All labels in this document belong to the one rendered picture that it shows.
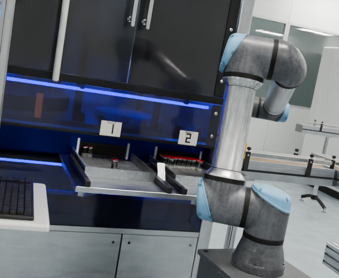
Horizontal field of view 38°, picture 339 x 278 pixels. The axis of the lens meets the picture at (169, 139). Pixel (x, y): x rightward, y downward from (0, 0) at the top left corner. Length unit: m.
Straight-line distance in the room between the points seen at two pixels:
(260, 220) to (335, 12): 6.93
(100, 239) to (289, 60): 1.15
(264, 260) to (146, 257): 0.91
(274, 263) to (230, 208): 0.19
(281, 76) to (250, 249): 0.48
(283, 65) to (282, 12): 6.26
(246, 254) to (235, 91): 0.45
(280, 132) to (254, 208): 6.45
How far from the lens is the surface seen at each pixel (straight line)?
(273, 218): 1.38
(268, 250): 1.41
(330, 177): 2.67
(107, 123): 2.01
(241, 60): 1.39
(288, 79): 1.44
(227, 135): 1.38
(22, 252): 2.12
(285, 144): 7.89
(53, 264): 2.15
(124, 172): 1.79
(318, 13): 7.99
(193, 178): 1.88
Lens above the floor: 1.30
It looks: 8 degrees down
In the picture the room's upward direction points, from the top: 10 degrees clockwise
